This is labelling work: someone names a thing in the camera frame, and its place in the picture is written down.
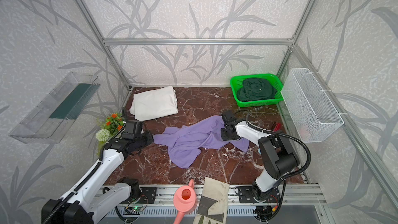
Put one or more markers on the purple t shirt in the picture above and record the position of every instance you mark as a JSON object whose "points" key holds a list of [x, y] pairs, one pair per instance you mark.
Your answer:
{"points": [[184, 143]]}

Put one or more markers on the potted orange flower plant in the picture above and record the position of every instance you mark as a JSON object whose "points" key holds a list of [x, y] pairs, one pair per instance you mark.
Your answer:
{"points": [[109, 128]]}

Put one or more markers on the green circuit board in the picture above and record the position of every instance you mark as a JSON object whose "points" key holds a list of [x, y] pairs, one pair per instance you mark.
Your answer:
{"points": [[134, 210]]}

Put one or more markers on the dark green t shirt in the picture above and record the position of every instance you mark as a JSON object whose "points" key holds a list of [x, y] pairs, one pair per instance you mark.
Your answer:
{"points": [[256, 89]]}

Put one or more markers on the pink watering can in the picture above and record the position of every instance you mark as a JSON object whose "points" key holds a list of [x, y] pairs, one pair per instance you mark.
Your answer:
{"points": [[185, 201]]}

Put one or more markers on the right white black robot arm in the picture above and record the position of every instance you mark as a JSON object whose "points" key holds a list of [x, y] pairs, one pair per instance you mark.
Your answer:
{"points": [[280, 159]]}

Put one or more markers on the red handled tool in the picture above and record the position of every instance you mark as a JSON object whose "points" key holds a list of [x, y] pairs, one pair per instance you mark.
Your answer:
{"points": [[277, 126]]}

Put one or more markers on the white wire mesh basket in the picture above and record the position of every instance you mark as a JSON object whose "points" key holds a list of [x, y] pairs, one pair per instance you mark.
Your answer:
{"points": [[311, 110]]}

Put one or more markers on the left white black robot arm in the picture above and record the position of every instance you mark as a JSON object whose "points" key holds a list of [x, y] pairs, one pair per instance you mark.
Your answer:
{"points": [[79, 205]]}

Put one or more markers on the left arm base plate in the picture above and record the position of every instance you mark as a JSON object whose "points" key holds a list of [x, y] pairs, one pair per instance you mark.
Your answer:
{"points": [[144, 195]]}

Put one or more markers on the beige gardening glove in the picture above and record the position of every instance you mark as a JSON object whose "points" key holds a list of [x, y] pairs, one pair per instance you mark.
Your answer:
{"points": [[213, 205]]}

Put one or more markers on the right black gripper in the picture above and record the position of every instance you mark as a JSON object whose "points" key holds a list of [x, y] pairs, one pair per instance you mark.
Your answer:
{"points": [[226, 120]]}

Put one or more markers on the green plastic basket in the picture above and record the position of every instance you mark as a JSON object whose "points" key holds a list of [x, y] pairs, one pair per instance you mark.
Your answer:
{"points": [[237, 81]]}

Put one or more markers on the clear plastic wall shelf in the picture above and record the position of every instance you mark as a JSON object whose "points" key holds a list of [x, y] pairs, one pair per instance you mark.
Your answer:
{"points": [[50, 120]]}

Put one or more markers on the right wiring bundle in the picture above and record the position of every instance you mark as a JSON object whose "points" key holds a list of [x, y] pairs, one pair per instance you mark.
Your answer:
{"points": [[266, 213]]}

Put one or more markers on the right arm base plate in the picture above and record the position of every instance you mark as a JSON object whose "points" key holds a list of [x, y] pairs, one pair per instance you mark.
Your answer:
{"points": [[253, 195]]}

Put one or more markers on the folded white t shirt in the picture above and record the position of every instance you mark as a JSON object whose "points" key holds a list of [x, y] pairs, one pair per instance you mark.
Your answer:
{"points": [[154, 104]]}

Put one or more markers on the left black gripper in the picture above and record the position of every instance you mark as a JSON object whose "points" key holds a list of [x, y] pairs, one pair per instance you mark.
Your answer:
{"points": [[144, 138]]}

